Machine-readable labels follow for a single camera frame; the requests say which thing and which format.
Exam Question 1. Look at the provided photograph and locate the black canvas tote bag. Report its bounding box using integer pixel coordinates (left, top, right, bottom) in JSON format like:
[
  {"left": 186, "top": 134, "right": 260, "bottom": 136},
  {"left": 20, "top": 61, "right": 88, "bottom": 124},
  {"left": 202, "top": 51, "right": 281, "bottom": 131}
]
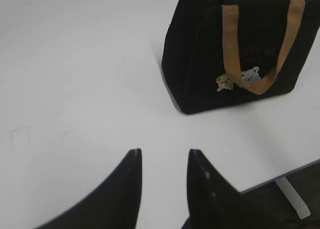
[{"left": 161, "top": 0, "right": 320, "bottom": 115}]

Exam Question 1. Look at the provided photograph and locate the white table leg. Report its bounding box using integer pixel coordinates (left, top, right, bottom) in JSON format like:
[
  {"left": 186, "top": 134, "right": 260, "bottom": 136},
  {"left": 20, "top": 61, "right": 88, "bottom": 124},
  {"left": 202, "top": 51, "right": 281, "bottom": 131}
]
[{"left": 275, "top": 176, "right": 311, "bottom": 220}]

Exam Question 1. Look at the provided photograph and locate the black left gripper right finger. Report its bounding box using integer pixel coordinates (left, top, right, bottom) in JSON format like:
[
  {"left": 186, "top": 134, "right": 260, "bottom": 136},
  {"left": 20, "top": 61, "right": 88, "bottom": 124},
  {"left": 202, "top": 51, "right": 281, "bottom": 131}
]
[{"left": 183, "top": 149, "right": 320, "bottom": 229}]

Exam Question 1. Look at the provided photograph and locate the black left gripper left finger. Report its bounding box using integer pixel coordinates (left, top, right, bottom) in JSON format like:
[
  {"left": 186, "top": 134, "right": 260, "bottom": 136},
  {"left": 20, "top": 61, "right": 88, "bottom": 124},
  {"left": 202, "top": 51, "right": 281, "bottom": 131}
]
[{"left": 40, "top": 148, "right": 142, "bottom": 229}]

